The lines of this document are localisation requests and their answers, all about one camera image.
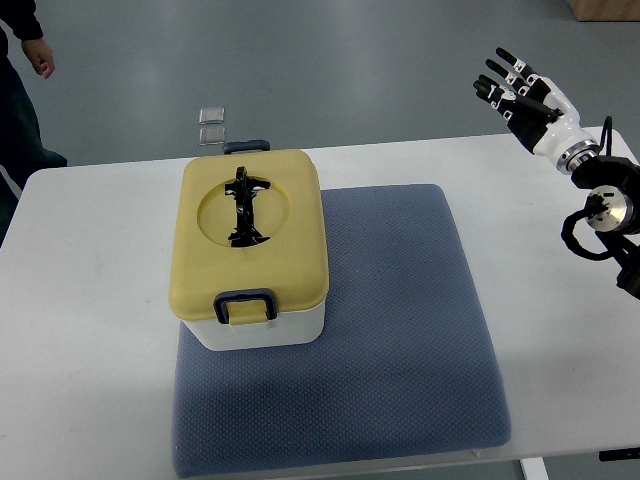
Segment person's hand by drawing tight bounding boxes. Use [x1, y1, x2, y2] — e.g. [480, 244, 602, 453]
[21, 37, 56, 79]

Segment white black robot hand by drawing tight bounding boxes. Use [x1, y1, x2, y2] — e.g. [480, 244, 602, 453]
[473, 47, 600, 175]

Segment yellow box lid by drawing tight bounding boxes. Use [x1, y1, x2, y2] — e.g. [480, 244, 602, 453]
[169, 150, 329, 324]

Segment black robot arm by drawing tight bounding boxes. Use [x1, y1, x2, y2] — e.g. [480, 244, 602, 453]
[561, 117, 639, 298]

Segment cardboard box corner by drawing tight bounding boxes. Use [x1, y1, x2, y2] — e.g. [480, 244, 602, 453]
[567, 0, 639, 22]

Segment white storage box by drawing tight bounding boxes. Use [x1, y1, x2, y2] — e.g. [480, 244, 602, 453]
[182, 290, 326, 352]

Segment person's dark sleeve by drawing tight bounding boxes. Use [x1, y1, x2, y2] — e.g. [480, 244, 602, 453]
[1, 0, 44, 40]

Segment person's dark trouser leg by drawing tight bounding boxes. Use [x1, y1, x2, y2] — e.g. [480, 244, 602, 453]
[0, 22, 68, 204]

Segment upper metal floor plate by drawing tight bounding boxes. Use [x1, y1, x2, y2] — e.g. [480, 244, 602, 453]
[199, 106, 225, 125]

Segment blue grey cushion mat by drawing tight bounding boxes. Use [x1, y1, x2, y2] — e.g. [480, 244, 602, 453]
[172, 184, 511, 478]

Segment white table leg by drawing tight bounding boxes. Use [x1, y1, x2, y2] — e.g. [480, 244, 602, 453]
[520, 457, 550, 480]

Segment black table bracket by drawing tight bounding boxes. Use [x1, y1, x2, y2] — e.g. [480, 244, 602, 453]
[598, 447, 640, 462]

